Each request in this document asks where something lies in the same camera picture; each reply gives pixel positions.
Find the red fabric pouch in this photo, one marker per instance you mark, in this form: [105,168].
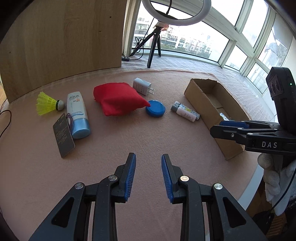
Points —
[117,99]

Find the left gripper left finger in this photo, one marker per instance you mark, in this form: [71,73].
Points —
[69,219]

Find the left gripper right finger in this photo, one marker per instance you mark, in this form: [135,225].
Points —
[226,217]

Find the patterned lighter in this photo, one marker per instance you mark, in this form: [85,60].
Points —
[186,108]

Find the dark grey card tag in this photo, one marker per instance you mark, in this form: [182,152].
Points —
[63,136]

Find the black tripod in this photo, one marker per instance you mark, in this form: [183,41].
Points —
[156,43]

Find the blue round lid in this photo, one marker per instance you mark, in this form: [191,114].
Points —
[156,109]

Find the patterned tissue pack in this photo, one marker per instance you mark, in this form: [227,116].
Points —
[224,117]

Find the white gloved right hand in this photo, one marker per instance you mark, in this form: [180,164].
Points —
[279,181]

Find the black camera box right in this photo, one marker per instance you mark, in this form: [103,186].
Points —
[282,90]

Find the cardboard box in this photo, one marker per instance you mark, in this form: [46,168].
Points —
[209,98]

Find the white USB wall charger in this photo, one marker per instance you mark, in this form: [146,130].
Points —
[143,87]

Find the large wooden board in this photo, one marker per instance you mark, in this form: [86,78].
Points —
[52,40]

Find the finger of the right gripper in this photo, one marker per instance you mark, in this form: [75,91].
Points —
[232,133]
[232,123]

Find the yellow plastic shuttlecock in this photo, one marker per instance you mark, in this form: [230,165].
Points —
[46,104]

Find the black inline cable switch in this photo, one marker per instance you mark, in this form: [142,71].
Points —
[125,58]

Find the small pink bottle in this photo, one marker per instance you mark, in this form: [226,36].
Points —
[184,113]

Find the white Aqua sunscreen tube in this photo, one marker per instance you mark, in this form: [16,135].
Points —
[79,126]

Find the white ring light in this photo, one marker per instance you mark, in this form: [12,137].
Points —
[176,22]

